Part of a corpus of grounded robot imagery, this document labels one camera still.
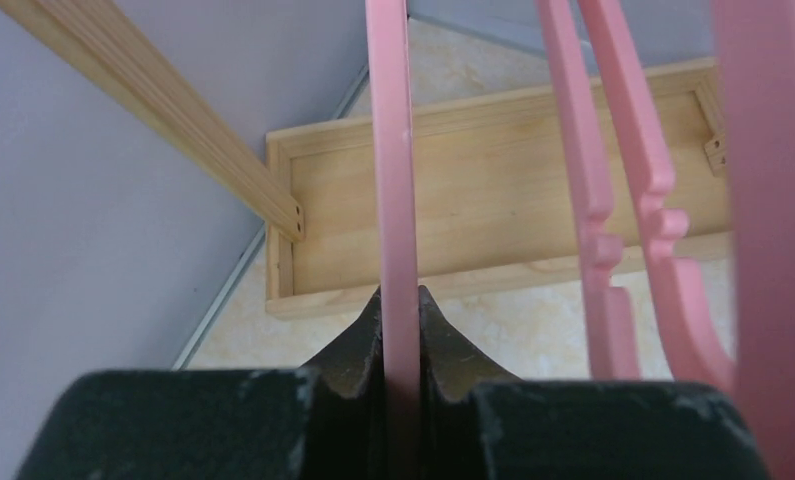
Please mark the aluminium rail frame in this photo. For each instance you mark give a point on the aluminium rail frame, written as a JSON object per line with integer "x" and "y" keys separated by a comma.
{"x": 216, "y": 308}

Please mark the pink plastic hanger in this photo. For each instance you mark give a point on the pink plastic hanger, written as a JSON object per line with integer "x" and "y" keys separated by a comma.
{"x": 688, "y": 337}

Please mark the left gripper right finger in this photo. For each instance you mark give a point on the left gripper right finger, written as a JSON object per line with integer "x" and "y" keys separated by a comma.
{"x": 483, "y": 422}

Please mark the wooden hanger rack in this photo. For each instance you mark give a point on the wooden hanger rack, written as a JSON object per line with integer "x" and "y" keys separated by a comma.
{"x": 492, "y": 201}

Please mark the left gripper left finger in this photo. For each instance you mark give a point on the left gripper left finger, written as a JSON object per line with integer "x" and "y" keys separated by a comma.
{"x": 322, "y": 420}

